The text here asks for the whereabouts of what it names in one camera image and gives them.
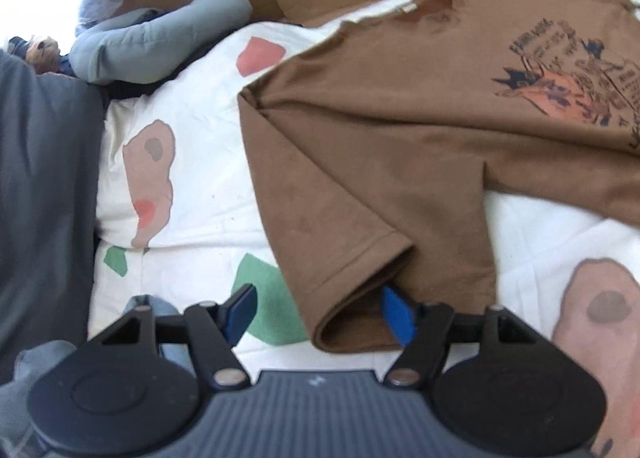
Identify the brown printed t-shirt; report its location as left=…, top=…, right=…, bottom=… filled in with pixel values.
left=238, top=0, right=639, bottom=353

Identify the cream bear print bedsheet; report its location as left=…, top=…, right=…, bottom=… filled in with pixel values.
left=89, top=0, right=639, bottom=457

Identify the grey denim garment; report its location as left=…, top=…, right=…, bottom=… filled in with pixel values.
left=0, top=292, right=196, bottom=458

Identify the dark grey pillow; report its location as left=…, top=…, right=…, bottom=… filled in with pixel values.
left=1, top=54, right=108, bottom=383

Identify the grey neck pillow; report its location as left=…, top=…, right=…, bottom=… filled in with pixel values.
left=68, top=0, right=253, bottom=85

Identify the small teddy bear toy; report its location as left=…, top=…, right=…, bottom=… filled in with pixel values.
left=6, top=36, right=75, bottom=77

